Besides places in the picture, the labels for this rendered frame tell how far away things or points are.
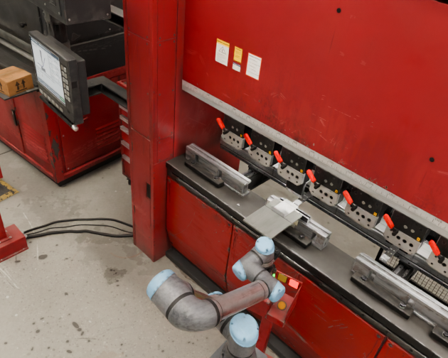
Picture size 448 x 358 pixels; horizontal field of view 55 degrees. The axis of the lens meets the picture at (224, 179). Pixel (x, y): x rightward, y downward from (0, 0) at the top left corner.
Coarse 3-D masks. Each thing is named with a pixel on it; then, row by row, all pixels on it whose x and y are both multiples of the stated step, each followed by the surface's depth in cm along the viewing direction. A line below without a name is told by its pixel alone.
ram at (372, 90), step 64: (192, 0) 217; (256, 0) 190; (320, 0) 168; (384, 0) 151; (192, 64) 236; (320, 64) 179; (384, 64) 160; (256, 128) 220; (320, 128) 192; (384, 128) 170
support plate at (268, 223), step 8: (272, 200) 231; (264, 208) 225; (248, 216) 219; (256, 216) 220; (264, 216) 221; (272, 216) 221; (280, 216) 222; (288, 216) 222; (296, 216) 223; (248, 224) 216; (256, 224) 215; (264, 224) 215; (272, 224) 216; (280, 224) 217; (288, 224) 217; (264, 232) 211; (272, 232) 212; (280, 232) 213
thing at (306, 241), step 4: (288, 228) 229; (292, 228) 229; (284, 232) 228; (288, 232) 227; (292, 232) 227; (296, 232) 227; (300, 232) 227; (288, 236) 227; (292, 236) 225; (296, 236) 225; (296, 240) 224; (300, 240) 223; (304, 240) 223; (308, 240) 223; (300, 244) 223; (304, 244) 221; (308, 244) 222; (304, 248) 222
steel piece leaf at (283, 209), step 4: (280, 204) 229; (284, 204) 229; (288, 204) 230; (272, 208) 224; (276, 208) 226; (280, 208) 226; (284, 208) 227; (288, 208) 227; (292, 208) 227; (276, 212) 224; (280, 212) 221; (284, 212) 224; (288, 212) 224; (284, 216) 222
